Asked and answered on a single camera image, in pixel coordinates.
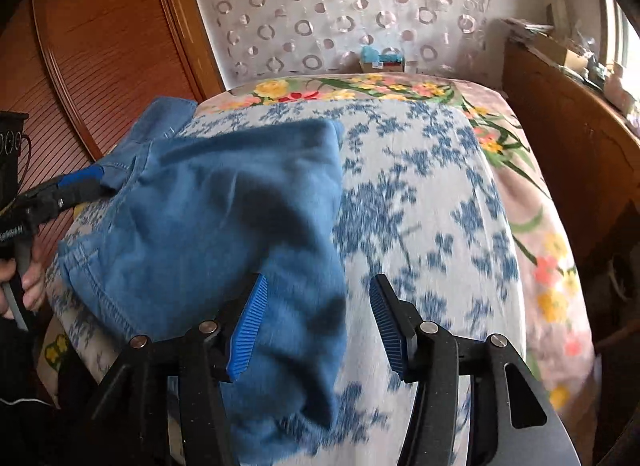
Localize wooden cabinet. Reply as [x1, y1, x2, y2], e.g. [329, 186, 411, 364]
[502, 38, 640, 267]

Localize pink floral blanket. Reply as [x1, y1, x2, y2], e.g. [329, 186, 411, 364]
[200, 73, 601, 447]

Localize blue denim pants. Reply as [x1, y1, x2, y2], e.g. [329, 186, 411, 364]
[56, 96, 351, 466]

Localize light blue plastic bag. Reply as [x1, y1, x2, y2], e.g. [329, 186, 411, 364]
[361, 44, 402, 64]

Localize person's dark jacket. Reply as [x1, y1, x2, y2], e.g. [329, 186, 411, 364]
[0, 313, 103, 466]

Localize open cardboard box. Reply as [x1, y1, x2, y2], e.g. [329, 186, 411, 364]
[530, 36, 592, 72]

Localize blue floral bedsheet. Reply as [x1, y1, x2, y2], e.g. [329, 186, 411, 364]
[45, 98, 526, 466]

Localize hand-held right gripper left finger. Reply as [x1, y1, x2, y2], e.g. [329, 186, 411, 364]
[82, 272, 271, 466]

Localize small cardboard box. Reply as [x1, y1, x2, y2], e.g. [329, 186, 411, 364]
[359, 56, 407, 74]

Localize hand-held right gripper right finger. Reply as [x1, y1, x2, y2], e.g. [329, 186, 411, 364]
[368, 273, 576, 466]

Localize window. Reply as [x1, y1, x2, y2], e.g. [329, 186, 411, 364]
[597, 0, 640, 96]

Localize wooden slatted door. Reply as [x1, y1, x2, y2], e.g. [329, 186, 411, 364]
[0, 0, 226, 197]

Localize sheer curtain with circles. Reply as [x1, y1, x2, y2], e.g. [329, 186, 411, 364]
[182, 0, 506, 91]

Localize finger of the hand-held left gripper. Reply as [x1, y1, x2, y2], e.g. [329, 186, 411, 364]
[27, 165, 106, 197]
[34, 181, 118, 223]

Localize person's left hand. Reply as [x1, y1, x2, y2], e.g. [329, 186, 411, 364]
[0, 256, 47, 319]

